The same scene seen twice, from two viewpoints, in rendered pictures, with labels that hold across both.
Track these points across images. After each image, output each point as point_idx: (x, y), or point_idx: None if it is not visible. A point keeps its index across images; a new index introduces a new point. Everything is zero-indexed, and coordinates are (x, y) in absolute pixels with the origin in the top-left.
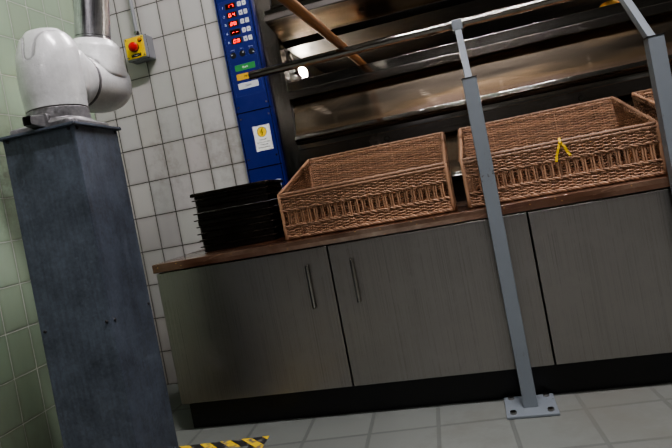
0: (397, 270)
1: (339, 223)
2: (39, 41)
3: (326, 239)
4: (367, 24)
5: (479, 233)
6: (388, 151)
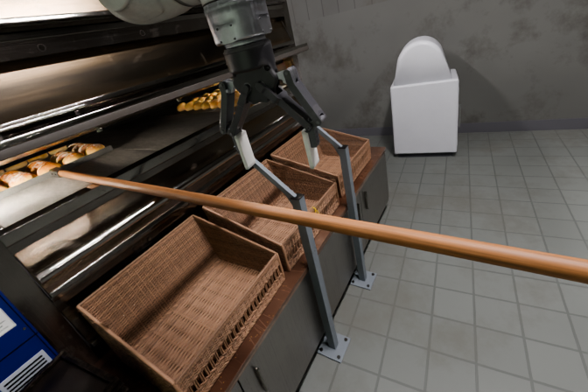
0: (278, 344)
1: (230, 351)
2: None
3: (238, 375)
4: (80, 136)
5: (304, 283)
6: (160, 250)
